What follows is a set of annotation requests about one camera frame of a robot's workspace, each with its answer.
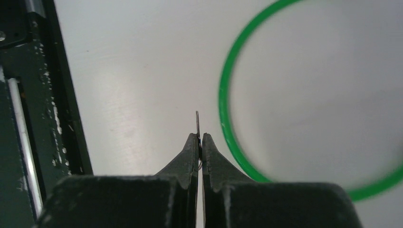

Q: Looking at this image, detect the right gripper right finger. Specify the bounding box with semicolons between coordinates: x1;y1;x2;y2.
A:
201;133;362;228

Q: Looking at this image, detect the small silver key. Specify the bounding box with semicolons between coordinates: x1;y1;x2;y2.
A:
195;111;201;140

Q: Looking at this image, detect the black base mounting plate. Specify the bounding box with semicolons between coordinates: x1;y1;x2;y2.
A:
0;0;93;228

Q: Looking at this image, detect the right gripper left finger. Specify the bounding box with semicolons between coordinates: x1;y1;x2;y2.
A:
35;133;200;228

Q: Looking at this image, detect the green cable lock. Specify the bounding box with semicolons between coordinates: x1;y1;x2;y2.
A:
218;0;403;201

